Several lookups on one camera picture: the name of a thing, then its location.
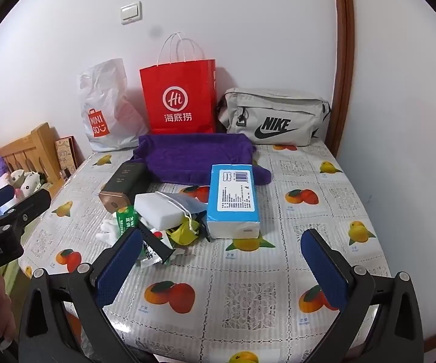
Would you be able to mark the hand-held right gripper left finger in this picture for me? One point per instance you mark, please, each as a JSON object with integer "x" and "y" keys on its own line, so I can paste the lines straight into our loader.
{"x": 121, "y": 268}

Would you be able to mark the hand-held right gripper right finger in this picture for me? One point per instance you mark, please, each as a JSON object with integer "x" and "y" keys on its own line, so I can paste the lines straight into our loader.
{"x": 324, "y": 272}

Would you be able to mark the white glove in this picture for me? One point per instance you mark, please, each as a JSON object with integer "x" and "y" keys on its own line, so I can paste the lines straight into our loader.
{"x": 108, "y": 232}

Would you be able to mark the dark green packet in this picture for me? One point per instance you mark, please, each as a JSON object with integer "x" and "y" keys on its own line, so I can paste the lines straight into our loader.
{"x": 126, "y": 221}

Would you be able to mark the white sponge block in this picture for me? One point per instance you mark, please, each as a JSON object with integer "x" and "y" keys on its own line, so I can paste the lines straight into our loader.
{"x": 150, "y": 208}

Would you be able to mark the yellow pouch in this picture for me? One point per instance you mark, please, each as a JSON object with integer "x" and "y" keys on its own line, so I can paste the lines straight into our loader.
{"x": 182, "y": 236}

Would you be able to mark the white plush toy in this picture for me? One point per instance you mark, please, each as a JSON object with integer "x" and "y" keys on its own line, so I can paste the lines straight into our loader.
{"x": 30, "y": 182}

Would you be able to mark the wooden headboard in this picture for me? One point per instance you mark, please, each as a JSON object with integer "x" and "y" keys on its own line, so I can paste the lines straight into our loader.
{"x": 25, "y": 147}

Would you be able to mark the brown patterned book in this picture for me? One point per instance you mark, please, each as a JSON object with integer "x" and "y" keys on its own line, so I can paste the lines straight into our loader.
{"x": 66, "y": 153}

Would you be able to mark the dark green box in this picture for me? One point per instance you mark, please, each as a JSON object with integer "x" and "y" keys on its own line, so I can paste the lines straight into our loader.
{"x": 123, "y": 185}

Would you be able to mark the fruit print tablecloth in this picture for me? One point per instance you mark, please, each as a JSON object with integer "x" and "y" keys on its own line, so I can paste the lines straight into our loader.
{"x": 240, "y": 279}

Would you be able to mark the blue tissue pack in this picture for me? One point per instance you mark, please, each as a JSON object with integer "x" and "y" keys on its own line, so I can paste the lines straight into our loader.
{"x": 233, "y": 196}

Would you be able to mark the purple towel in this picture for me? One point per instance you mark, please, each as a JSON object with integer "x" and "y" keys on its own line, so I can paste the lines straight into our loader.
{"x": 187, "y": 155}

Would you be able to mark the white plastic shopping bag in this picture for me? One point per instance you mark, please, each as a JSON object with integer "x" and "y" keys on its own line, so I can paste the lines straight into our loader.
{"x": 108, "y": 94}

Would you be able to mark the grey waist bag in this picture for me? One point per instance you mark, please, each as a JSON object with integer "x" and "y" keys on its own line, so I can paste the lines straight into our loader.
{"x": 274, "y": 113}

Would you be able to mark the red paper bag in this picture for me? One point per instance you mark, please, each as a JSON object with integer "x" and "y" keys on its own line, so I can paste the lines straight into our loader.
{"x": 178, "y": 98}

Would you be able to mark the wooden door frame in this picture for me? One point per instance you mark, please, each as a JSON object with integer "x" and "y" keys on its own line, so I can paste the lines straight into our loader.
{"x": 344, "y": 64}

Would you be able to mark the white light switch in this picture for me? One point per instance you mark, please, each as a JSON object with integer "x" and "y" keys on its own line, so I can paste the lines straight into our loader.
{"x": 131, "y": 13}

